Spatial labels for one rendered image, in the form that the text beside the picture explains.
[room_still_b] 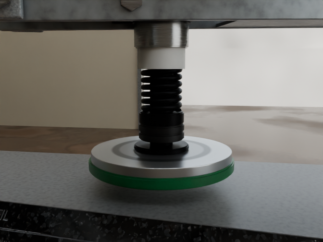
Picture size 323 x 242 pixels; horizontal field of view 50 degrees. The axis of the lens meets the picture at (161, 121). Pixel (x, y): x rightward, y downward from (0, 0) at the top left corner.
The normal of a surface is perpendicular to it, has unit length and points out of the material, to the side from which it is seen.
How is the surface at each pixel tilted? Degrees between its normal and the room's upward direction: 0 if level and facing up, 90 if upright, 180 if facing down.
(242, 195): 0
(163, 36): 90
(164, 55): 90
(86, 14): 90
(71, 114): 90
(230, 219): 0
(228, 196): 0
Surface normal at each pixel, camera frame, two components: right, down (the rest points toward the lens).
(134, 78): -0.15, 0.15
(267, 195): 0.00, -0.99
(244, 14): 0.18, 0.15
